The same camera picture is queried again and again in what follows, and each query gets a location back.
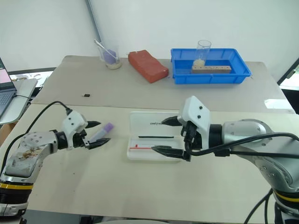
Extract open laptop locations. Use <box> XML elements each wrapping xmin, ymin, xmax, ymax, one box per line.
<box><xmin>0</xmin><ymin>56</ymin><xmax>18</xmax><ymax>120</ymax></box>

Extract white plastic pencil case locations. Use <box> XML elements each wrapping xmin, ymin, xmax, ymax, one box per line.
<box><xmin>126</xmin><ymin>111</ymin><xmax>185</xmax><ymax>162</ymax></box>

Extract red marker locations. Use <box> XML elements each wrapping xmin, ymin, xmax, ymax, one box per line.
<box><xmin>129</xmin><ymin>144</ymin><xmax>155</xmax><ymax>150</ymax></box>

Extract blue plastic bin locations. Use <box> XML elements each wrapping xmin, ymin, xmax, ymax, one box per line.
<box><xmin>170</xmin><ymin>48</ymin><xmax>252</xmax><ymax>85</ymax></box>

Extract black marker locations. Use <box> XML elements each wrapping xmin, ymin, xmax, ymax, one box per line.
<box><xmin>138</xmin><ymin>135</ymin><xmax>175</xmax><ymax>139</ymax></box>

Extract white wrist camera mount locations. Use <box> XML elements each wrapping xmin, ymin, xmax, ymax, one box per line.
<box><xmin>61</xmin><ymin>110</ymin><xmax>88</xmax><ymax>150</ymax></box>
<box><xmin>178</xmin><ymin>95</ymin><xmax>211</xmax><ymax>150</ymax></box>

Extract purple block in beaker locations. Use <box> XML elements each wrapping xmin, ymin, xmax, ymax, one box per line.
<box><xmin>102</xmin><ymin>48</ymin><xmax>116</xmax><ymax>65</ymax></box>

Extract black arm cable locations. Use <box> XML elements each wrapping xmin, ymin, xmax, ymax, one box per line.
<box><xmin>186</xmin><ymin>132</ymin><xmax>299</xmax><ymax>157</ymax></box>
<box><xmin>0</xmin><ymin>100</ymin><xmax>72</xmax><ymax>176</ymax></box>

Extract laptop on stand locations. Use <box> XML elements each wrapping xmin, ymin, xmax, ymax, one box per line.
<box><xmin>0</xmin><ymin>77</ymin><xmax>38</xmax><ymax>125</ymax></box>

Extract clear glass cylinder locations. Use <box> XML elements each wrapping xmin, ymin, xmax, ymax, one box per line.
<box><xmin>193</xmin><ymin>40</ymin><xmax>212</xmax><ymax>68</ymax></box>

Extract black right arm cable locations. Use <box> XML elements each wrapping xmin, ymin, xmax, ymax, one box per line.
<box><xmin>186</xmin><ymin>132</ymin><xmax>299</xmax><ymax>157</ymax></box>

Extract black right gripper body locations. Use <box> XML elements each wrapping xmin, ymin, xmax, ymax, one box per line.
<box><xmin>180</xmin><ymin>120</ymin><xmax>203</xmax><ymax>153</ymax></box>

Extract wooden block with holes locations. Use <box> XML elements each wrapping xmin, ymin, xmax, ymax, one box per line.
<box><xmin>191</xmin><ymin>65</ymin><xmax>232</xmax><ymax>74</ymax></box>

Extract grey diagonal pole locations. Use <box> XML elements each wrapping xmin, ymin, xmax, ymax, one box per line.
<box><xmin>85</xmin><ymin>0</ymin><xmax>105</xmax><ymax>45</ymax></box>

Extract glass beaker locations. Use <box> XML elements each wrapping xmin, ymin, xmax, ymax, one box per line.
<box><xmin>98</xmin><ymin>44</ymin><xmax>123</xmax><ymax>70</ymax></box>

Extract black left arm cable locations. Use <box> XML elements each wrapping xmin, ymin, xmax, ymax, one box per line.
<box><xmin>0</xmin><ymin>100</ymin><xmax>72</xmax><ymax>176</ymax></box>

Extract red brick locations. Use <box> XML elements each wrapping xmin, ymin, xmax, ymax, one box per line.
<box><xmin>128</xmin><ymin>49</ymin><xmax>170</xmax><ymax>84</ymax></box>

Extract dark frame beside table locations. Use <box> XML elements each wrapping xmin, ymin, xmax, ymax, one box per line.
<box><xmin>276</xmin><ymin>57</ymin><xmax>299</xmax><ymax>110</ymax></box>

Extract glass stirring rod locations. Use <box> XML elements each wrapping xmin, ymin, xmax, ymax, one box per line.
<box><xmin>93</xmin><ymin>39</ymin><xmax>118</xmax><ymax>59</ymax></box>

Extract black laptop cable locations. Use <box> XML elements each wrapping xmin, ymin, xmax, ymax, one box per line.
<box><xmin>13</xmin><ymin>93</ymin><xmax>34</xmax><ymax>101</ymax></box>

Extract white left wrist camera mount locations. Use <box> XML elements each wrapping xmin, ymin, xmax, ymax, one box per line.
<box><xmin>61</xmin><ymin>110</ymin><xmax>88</xmax><ymax>150</ymax></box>

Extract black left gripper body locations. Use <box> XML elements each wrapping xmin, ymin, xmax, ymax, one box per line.
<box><xmin>72</xmin><ymin>129</ymin><xmax>91</xmax><ymax>150</ymax></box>

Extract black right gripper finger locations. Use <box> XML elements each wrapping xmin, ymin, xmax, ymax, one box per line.
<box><xmin>161</xmin><ymin>115</ymin><xmax>182</xmax><ymax>127</ymax></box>
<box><xmin>151</xmin><ymin>145</ymin><xmax>191</xmax><ymax>162</ymax></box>

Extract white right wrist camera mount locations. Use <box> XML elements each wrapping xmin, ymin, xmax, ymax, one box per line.
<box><xmin>178</xmin><ymin>95</ymin><xmax>211</xmax><ymax>150</ymax></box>

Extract black robot body cables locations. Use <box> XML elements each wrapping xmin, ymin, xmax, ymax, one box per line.
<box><xmin>242</xmin><ymin>188</ymin><xmax>281</xmax><ymax>224</ymax></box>

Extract purple-capped test tube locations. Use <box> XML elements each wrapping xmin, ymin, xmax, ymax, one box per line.
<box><xmin>89</xmin><ymin>123</ymin><xmax>114</xmax><ymax>143</ymax></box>

